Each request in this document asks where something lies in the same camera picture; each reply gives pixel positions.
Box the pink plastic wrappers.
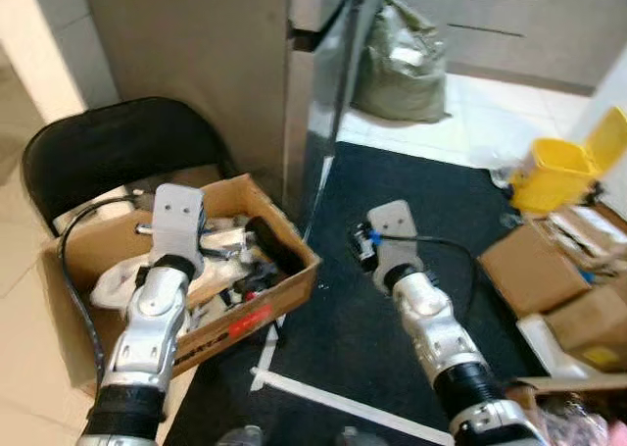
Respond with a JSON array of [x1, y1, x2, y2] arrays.
[[539, 392, 627, 446]]

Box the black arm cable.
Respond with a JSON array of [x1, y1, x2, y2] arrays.
[[56, 196, 153, 388], [372, 232, 481, 324]]

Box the open cardboard box with papers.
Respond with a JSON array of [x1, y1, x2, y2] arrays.
[[544, 199, 627, 271]]

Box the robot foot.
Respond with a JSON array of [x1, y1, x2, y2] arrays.
[[216, 424, 265, 446], [333, 424, 381, 446]]

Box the green filled sack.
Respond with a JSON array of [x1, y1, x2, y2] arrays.
[[351, 0, 452, 125]]

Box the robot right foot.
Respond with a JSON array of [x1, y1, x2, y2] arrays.
[[333, 424, 381, 446]]

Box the cardboard box with red print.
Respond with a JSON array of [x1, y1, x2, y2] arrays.
[[39, 173, 322, 393]]

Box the black floor mat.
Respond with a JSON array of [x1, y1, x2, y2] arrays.
[[162, 140, 627, 446]]

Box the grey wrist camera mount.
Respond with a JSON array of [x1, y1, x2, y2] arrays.
[[152, 183, 207, 271], [367, 200, 424, 285]]

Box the black and red tool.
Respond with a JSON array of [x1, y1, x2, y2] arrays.
[[230, 260, 281, 301]]

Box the stainless steel fridge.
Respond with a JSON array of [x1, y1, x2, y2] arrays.
[[78, 0, 378, 241]]

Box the black foam cylinder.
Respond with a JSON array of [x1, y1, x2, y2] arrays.
[[245, 216, 307, 275]]

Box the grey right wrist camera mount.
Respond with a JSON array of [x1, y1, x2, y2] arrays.
[[367, 200, 424, 285]]

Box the clear plastic bag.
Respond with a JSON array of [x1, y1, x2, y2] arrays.
[[90, 225, 256, 320]]

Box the cardboard box of wrappers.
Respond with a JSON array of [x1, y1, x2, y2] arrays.
[[505, 372, 627, 446]]

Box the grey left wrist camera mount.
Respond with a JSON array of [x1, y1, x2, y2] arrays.
[[152, 183, 207, 271]]

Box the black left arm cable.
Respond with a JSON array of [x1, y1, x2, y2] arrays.
[[56, 196, 153, 388]]

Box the black folding chair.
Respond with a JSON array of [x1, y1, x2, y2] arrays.
[[22, 96, 236, 236]]

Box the yellow plastic bin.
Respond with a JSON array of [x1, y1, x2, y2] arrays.
[[509, 108, 627, 215]]

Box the white plastic piece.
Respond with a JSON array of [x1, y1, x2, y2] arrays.
[[516, 312, 589, 378]]

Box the closed brown cardboard box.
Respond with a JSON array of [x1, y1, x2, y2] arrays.
[[477, 221, 594, 318]]

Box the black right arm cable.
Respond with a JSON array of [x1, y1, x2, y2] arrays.
[[372, 232, 481, 324]]

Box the small box with yellow label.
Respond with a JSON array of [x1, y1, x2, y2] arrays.
[[544, 284, 627, 373]]

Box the white floor tape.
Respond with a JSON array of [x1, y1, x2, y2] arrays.
[[250, 319, 457, 446]]

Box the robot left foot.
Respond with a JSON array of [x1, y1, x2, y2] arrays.
[[216, 424, 265, 446]]

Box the grey kitchen cabinet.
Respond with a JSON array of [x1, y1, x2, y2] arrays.
[[377, 0, 627, 96]]

